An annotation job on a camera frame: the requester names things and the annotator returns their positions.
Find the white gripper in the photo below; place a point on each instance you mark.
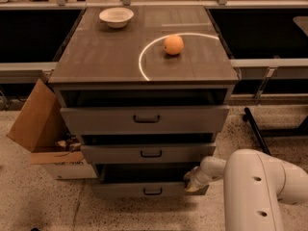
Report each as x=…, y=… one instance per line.
x=199, y=176

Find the grey bottom drawer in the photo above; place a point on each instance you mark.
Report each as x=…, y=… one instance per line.
x=143, y=180

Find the grey drawer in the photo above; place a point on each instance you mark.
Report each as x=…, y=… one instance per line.
x=147, y=153
x=145, y=120
x=143, y=180

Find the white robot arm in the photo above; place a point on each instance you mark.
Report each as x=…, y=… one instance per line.
x=254, y=185

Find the grey top drawer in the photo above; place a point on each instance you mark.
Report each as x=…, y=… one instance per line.
x=145, y=120

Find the grey middle drawer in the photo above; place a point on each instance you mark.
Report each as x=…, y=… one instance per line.
x=147, y=153

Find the grey drawer cabinet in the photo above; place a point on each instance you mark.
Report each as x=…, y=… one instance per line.
x=129, y=67

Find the open cardboard box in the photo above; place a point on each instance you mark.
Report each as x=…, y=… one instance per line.
x=40, y=129

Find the orange fruit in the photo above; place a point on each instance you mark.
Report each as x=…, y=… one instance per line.
x=173, y=45

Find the white bowl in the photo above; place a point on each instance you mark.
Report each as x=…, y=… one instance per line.
x=116, y=17

